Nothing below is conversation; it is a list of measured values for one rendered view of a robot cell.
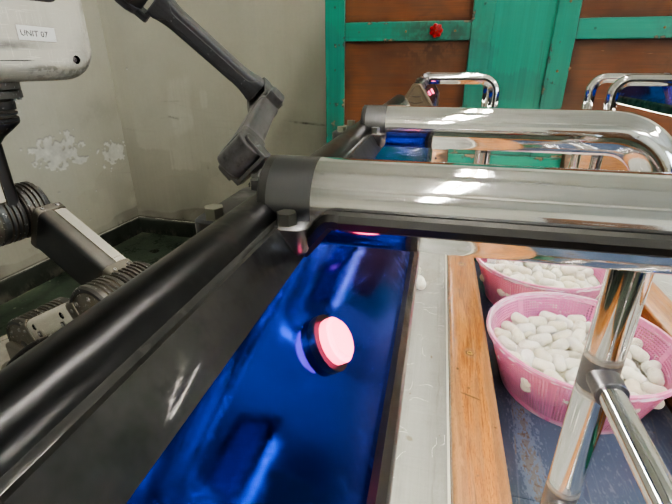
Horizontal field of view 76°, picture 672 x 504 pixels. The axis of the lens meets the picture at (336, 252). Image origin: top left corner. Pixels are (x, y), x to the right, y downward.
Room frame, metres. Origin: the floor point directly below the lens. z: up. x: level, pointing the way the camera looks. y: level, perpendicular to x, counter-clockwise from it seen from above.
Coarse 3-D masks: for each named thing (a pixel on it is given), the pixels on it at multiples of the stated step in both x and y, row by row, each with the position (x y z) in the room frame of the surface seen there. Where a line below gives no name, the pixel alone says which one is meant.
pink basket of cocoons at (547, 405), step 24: (504, 312) 0.63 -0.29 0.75; (528, 312) 0.66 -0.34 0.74; (576, 312) 0.64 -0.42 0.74; (648, 336) 0.56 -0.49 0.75; (504, 360) 0.51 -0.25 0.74; (504, 384) 0.53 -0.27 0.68; (552, 384) 0.44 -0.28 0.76; (528, 408) 0.48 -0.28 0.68; (552, 408) 0.45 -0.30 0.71; (648, 408) 0.43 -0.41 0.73
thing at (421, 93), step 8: (424, 80) 0.99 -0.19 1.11; (416, 88) 0.84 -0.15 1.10; (424, 88) 0.85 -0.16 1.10; (432, 88) 1.18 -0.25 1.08; (408, 96) 0.84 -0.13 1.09; (416, 96) 0.83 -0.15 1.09; (424, 96) 0.83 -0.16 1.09; (432, 96) 1.00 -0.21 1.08; (416, 104) 0.84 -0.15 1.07; (424, 104) 0.83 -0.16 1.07; (432, 104) 0.84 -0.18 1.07
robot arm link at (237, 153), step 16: (272, 96) 1.13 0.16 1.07; (256, 112) 1.01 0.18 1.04; (272, 112) 1.11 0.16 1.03; (240, 128) 0.88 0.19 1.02; (256, 128) 0.92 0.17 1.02; (240, 144) 0.78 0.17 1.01; (224, 160) 0.79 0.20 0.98; (240, 160) 0.78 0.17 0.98; (256, 160) 0.80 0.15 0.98; (240, 176) 0.80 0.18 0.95
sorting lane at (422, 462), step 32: (416, 288) 0.74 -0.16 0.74; (416, 320) 0.62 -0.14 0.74; (416, 352) 0.53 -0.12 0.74; (416, 384) 0.46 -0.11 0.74; (448, 384) 0.46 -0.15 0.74; (416, 416) 0.41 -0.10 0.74; (448, 416) 0.40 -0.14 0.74; (416, 448) 0.36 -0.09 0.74; (448, 448) 0.36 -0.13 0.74; (416, 480) 0.32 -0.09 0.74; (448, 480) 0.31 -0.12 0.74
